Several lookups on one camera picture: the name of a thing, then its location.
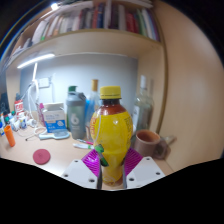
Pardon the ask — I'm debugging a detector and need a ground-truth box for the white under-shelf light bar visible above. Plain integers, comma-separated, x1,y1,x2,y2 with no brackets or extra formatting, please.
16,53,56,70

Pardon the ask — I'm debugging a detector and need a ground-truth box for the white wall power outlet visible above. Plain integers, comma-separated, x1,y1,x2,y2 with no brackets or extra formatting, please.
37,77,51,89

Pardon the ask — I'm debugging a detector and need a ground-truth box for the wooden shelf unit with books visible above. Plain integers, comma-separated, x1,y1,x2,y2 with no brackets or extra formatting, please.
9,0,164,58

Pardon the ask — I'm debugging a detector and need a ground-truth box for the yellow-capped orange juice bottle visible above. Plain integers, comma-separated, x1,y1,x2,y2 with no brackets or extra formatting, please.
89,85,134,187

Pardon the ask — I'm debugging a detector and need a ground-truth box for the clear glass bottle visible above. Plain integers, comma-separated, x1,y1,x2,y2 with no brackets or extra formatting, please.
132,74,155,134

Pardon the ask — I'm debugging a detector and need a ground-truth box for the red and white can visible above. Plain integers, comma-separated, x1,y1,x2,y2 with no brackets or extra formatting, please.
13,99,25,116

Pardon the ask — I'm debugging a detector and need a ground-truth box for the brown ceramic mug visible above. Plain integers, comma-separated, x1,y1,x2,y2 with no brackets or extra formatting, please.
133,129,168,160

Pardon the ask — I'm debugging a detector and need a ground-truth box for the grey shaker bottle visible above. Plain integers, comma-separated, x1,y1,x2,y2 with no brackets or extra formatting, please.
65,91,88,140

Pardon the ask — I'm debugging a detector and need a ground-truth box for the small white tube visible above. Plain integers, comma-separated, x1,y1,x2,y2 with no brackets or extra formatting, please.
72,143,95,150

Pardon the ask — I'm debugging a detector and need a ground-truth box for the flat round red coaster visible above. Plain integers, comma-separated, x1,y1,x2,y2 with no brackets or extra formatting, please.
32,148,52,166

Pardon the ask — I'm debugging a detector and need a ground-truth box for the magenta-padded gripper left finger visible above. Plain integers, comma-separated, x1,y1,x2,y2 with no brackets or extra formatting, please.
60,148,104,190

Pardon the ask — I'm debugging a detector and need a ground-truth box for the clear bottle with gold cap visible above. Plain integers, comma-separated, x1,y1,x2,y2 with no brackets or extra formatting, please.
85,78,101,116

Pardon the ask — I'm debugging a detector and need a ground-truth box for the orange plastic cup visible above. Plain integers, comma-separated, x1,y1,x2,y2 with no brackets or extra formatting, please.
3,124,17,148

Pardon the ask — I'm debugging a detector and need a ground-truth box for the pink pouch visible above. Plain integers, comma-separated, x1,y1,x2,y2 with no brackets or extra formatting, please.
38,102,46,126

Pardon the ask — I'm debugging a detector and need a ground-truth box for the light blue hairbrush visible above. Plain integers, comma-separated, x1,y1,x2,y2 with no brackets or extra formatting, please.
38,129,71,140

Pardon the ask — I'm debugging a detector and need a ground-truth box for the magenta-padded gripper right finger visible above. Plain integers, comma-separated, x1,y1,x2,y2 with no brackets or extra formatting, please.
121,147,166,190

